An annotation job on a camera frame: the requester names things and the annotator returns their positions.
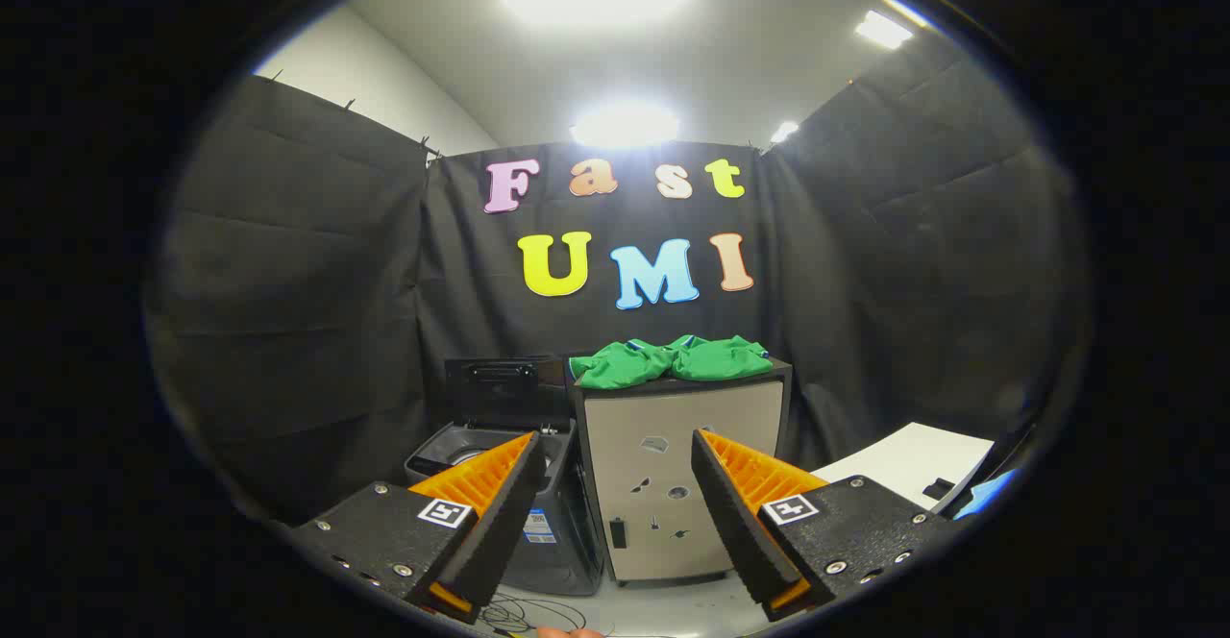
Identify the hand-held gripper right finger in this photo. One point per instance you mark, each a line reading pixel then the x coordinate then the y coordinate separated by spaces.
pixel 735 523

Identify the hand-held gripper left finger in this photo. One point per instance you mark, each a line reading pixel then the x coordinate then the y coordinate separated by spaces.
pixel 500 523

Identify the grey washing machine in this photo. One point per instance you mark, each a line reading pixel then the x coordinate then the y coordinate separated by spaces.
pixel 567 561

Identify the green polo shirt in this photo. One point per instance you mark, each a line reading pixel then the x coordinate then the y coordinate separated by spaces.
pixel 673 361

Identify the white table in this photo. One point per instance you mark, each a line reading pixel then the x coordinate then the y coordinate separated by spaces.
pixel 903 460

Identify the black backdrop cloth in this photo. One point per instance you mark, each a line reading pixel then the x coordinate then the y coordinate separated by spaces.
pixel 336 282

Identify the beige cabinet with black frame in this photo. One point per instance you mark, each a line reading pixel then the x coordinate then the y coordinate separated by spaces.
pixel 615 446

